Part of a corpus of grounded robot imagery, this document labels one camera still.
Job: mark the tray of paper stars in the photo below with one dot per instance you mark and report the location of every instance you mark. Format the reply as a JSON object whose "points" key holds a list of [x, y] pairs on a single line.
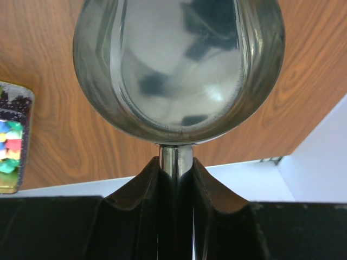
{"points": [[17, 108]]}

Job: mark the metal scoop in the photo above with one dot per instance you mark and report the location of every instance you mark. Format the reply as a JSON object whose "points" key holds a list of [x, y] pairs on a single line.
{"points": [[178, 73]]}

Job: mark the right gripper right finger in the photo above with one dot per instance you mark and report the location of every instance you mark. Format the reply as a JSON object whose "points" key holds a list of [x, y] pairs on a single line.
{"points": [[220, 224]]}

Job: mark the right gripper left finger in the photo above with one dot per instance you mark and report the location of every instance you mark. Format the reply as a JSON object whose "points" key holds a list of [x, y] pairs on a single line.
{"points": [[122, 225]]}

